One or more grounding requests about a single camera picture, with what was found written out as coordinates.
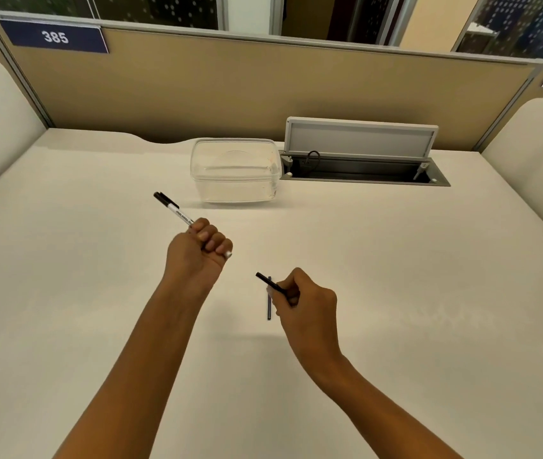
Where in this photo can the person's left fingers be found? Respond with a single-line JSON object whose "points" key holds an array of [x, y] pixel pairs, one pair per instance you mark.
{"points": [[210, 236]]}

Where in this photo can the clear plastic container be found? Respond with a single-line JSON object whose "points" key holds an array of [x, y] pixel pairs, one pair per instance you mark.
{"points": [[236, 170]]}

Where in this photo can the beige desk partition panel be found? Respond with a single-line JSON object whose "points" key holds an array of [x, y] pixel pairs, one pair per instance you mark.
{"points": [[262, 90]]}

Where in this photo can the person's right fingers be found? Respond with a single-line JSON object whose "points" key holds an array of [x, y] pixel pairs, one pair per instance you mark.
{"points": [[287, 293]]}

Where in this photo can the person's right forearm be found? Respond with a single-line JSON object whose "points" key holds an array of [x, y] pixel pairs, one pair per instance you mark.
{"points": [[376, 411]]}

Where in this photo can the person's left hand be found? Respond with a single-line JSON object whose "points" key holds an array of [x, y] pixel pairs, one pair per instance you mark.
{"points": [[189, 262]]}

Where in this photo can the person's right hand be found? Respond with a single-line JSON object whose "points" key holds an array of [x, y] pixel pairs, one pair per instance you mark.
{"points": [[310, 313]]}

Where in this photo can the person's left forearm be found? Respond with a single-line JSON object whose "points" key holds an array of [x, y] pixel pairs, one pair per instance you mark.
{"points": [[133, 377]]}

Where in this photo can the white pen with black cap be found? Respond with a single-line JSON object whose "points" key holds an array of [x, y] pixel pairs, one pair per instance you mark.
{"points": [[174, 211]]}

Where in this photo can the dark blue pen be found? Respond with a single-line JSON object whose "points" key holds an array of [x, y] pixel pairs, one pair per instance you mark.
{"points": [[269, 308]]}

